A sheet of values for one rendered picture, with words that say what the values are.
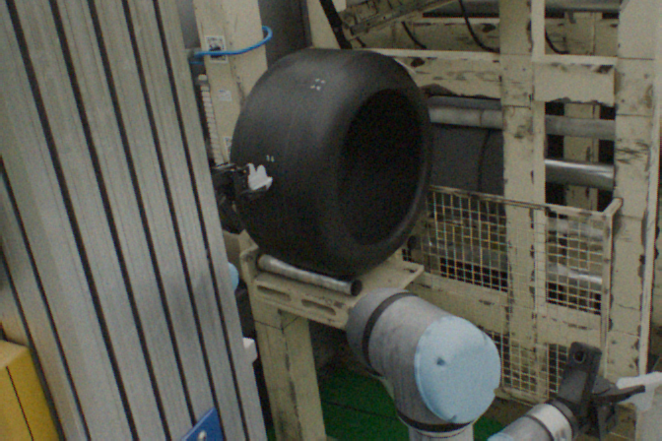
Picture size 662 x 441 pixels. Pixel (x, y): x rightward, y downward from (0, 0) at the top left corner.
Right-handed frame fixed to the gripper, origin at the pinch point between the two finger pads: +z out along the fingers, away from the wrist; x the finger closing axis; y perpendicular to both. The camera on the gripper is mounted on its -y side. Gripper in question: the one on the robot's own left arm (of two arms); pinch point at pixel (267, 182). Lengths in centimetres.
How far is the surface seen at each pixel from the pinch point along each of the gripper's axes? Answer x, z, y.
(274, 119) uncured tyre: 1.7, 6.2, 13.8
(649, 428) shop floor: -63, 113, -116
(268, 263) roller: 20.0, 17.4, -32.4
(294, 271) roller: 10.3, 17.4, -32.6
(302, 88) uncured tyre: -2.6, 12.7, 20.4
